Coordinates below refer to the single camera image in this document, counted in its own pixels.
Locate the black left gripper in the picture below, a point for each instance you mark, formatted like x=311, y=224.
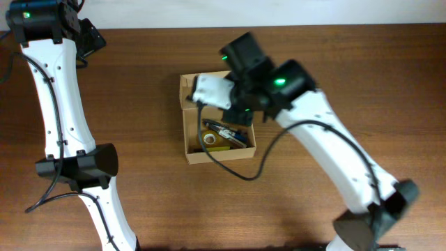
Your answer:
x=93, y=40

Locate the yellow highlighter marker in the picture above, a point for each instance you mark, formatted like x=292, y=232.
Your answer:
x=213, y=149

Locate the black clear ballpoint pen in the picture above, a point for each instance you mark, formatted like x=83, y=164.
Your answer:
x=214, y=123

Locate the black whiteboard marker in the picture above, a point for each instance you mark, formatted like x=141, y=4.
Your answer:
x=240, y=144

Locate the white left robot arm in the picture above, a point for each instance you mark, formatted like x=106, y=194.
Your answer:
x=55, y=43

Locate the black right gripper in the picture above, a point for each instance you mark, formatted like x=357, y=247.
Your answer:
x=243, y=116

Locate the open brown cardboard box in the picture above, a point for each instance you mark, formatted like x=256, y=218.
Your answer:
x=189, y=112

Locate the blue whiteboard marker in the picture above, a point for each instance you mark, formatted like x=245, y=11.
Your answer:
x=231, y=135

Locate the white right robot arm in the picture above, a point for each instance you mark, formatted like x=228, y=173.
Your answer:
x=375, y=200

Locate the yellow tape roll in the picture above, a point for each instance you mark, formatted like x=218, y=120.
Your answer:
x=211, y=139

